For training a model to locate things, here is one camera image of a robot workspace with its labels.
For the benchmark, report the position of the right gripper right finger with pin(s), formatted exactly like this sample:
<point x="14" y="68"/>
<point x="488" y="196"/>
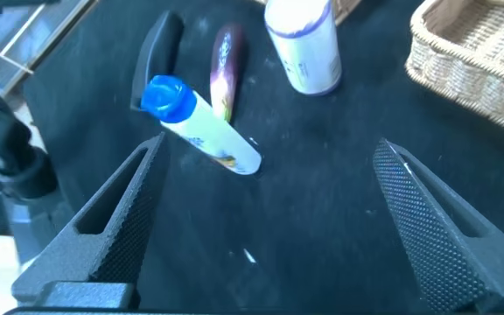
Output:
<point x="444" y="245"/>

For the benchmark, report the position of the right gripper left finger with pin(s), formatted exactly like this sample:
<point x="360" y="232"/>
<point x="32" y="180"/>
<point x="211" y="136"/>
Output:
<point x="116" y="227"/>

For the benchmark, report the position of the white bottle blue cap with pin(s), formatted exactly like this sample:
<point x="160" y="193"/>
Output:
<point x="208" y="131"/>

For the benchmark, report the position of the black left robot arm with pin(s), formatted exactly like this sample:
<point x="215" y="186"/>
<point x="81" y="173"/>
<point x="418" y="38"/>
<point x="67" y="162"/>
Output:
<point x="11" y="166"/>

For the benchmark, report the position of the white cup purple lid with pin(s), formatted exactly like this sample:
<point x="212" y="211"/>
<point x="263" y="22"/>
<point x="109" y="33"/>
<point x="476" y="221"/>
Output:
<point x="304" y="48"/>

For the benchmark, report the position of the black glasses case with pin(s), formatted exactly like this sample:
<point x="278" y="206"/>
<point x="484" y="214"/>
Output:
<point x="156" y="52"/>

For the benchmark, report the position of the purple eggplant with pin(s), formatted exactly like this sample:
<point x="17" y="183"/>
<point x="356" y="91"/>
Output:
<point x="226" y="65"/>

